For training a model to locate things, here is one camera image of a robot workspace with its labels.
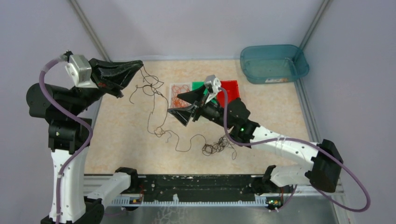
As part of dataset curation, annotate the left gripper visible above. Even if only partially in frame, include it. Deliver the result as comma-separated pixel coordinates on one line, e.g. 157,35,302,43
68,56,144,116

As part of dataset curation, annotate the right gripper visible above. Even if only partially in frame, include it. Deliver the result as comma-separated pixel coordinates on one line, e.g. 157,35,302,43
168,84,234,130

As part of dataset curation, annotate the orange black cable bundle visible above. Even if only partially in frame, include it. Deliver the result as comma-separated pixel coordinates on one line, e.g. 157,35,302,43
129,65,238,161

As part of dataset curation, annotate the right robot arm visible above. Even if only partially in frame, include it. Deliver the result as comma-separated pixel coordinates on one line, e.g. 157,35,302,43
168,86,343,193

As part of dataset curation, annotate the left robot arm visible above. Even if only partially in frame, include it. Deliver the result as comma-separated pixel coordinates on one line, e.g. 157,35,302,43
26,52,143,224

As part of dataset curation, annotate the white plastic bin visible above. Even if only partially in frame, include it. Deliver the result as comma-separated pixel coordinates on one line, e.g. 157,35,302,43
168,82,192,108

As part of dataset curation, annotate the green plastic bin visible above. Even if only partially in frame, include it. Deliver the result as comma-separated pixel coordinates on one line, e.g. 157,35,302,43
191,81,218,106

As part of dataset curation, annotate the red plastic bin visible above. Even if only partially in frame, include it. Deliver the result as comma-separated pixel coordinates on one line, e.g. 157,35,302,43
216,80,240,107

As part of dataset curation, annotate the teal translucent tub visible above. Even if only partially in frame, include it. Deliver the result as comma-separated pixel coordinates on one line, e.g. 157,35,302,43
240,44,310,84

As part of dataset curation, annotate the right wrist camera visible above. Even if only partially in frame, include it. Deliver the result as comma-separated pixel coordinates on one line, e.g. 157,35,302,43
204,75,221,104

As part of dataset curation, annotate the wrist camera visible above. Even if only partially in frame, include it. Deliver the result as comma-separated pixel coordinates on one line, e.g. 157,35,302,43
65,55,98,89
204,75,221,104

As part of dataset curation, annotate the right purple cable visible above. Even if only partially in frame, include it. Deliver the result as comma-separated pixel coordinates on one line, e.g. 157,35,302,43
219,86,371,213

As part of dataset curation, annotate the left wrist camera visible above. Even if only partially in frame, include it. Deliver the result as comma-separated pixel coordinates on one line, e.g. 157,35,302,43
65,55,98,89

